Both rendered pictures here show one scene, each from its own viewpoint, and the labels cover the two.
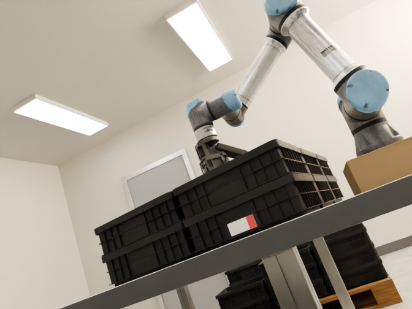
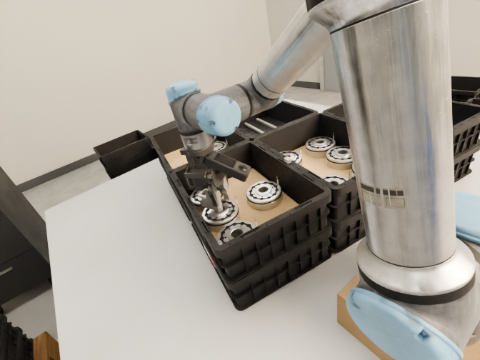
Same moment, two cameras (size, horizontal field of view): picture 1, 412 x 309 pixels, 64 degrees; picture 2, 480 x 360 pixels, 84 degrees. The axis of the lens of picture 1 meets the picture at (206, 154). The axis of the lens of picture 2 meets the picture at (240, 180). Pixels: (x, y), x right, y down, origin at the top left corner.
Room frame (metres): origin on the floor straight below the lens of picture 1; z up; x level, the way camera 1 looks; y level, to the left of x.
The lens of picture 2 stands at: (0.73, -0.52, 1.32)
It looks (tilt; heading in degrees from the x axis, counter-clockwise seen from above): 33 degrees down; 46
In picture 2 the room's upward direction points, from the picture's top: 13 degrees counter-clockwise
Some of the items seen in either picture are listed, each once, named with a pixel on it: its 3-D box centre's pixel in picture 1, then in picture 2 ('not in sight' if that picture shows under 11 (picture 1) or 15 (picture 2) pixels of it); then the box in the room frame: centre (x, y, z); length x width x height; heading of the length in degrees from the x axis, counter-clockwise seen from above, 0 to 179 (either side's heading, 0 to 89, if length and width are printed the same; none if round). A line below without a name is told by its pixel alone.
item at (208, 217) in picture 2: not in sight; (220, 211); (1.09, -0.05, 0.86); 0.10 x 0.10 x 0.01
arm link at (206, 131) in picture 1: (206, 135); (196, 138); (1.10, -0.03, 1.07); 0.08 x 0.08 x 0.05
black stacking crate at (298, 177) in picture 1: (255, 213); (249, 226); (1.15, -0.09, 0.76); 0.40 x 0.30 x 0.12; 65
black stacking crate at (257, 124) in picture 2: not in sight; (262, 126); (1.59, 0.15, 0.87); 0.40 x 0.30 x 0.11; 65
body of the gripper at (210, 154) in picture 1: (212, 156); (203, 166); (1.10, -0.02, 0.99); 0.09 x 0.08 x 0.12; 112
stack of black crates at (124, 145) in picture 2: not in sight; (131, 165); (1.58, 1.61, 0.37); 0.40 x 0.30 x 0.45; 165
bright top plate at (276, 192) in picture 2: not in sight; (263, 191); (1.21, -0.12, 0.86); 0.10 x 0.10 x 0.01
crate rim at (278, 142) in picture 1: (238, 171); (239, 183); (1.15, -0.09, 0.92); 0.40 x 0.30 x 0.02; 65
